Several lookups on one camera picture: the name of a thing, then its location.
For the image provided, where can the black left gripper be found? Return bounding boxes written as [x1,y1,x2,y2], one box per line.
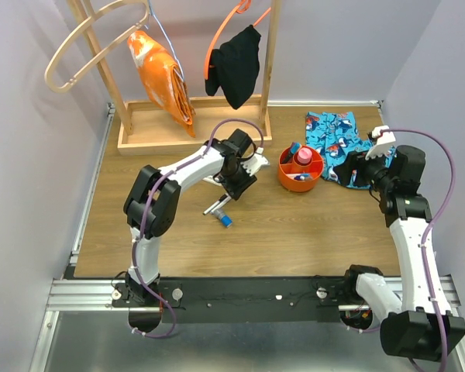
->
[219,160,257,202]

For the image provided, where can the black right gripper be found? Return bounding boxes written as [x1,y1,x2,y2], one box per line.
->
[332,144,396,193]

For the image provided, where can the pink cap marker tube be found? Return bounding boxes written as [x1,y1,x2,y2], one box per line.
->
[295,147,312,166]

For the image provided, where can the black highlighter blue cap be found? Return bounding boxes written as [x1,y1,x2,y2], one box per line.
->
[281,142,301,164]

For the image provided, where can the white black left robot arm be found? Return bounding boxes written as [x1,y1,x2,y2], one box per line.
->
[123,129,269,306]

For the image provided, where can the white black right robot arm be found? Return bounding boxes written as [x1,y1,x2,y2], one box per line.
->
[335,146,465,364]

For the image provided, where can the black cap whiteboard marker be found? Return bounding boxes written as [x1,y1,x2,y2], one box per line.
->
[203,194,229,215]

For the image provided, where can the grey cap white marker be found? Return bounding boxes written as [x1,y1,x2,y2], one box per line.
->
[203,177,222,186]

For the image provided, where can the blue shark print cloth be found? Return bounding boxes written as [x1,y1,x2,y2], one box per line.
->
[305,112,398,191]

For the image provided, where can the grey glue stick blue cap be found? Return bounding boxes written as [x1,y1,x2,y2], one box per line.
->
[214,208,233,228]

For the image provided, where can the orange round divided organizer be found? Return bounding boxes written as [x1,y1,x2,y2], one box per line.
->
[277,142,325,193]

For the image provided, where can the wooden rack base tray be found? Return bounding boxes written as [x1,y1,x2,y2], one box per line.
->
[117,95,272,156]

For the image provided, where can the black hanging garment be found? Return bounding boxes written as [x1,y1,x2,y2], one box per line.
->
[205,25,261,109]

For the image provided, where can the orange white folded cloth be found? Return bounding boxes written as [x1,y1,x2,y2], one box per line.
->
[127,30,195,137]

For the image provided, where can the orange plastic hanger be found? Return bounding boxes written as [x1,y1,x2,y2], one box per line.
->
[203,0,272,81]

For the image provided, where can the wooden clothes rack posts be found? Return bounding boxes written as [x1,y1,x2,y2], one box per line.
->
[68,1,281,134]

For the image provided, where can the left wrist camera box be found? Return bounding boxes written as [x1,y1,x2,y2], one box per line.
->
[241,153,270,176]

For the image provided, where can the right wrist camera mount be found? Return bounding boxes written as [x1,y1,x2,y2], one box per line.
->
[365,126,396,160]

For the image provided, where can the blue wire hanger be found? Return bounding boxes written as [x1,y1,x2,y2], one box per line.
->
[146,0,185,81]

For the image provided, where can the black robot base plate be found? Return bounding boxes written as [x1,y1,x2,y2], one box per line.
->
[112,275,373,329]

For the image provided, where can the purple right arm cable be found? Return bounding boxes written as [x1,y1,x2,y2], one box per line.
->
[379,127,456,372]

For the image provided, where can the aluminium frame rail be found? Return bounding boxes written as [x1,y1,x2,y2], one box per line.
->
[26,101,133,372]

